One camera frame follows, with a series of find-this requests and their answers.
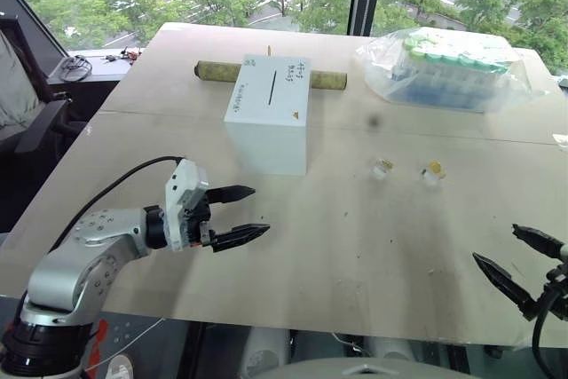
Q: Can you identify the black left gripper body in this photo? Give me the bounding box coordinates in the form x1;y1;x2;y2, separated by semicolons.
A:
187;190;218;249

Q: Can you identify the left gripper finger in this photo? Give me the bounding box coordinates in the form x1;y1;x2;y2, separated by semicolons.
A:
207;184;257;205
211;223;272;255

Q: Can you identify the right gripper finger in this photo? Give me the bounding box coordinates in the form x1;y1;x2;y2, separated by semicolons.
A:
511;223;565;260
472;252;539;321

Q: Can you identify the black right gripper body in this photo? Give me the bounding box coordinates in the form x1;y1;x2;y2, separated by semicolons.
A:
536;241;568;309

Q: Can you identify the white cardboard box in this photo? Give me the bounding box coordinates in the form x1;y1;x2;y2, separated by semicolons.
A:
223;53;312;177

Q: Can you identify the white cylinder under table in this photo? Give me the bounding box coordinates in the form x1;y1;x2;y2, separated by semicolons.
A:
245;328;292;379
366;336;421;379

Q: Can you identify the brown cardboard tube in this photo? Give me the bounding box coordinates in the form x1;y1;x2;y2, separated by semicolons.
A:
193;59;349;92

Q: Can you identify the dark armchair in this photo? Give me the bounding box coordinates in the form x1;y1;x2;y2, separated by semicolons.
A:
0;14;92;161

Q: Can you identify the rack of green-capped tubes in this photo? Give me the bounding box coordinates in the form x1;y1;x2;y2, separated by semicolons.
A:
389;28;521;109

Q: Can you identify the grey chair cushion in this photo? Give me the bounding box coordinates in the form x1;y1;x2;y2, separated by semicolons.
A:
0;31;42;132

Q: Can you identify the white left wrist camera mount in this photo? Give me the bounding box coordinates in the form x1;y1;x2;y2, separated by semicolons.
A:
163;159;210;253

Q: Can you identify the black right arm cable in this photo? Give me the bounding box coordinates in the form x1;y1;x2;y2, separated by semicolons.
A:
531;283;568;379

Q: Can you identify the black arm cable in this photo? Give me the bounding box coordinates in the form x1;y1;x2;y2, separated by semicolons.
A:
531;283;568;379
56;155;185;252

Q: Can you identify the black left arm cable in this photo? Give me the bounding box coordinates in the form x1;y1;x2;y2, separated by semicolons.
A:
56;155;185;252

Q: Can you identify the black cable bundle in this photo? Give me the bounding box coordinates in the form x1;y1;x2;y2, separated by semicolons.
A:
59;54;93;83

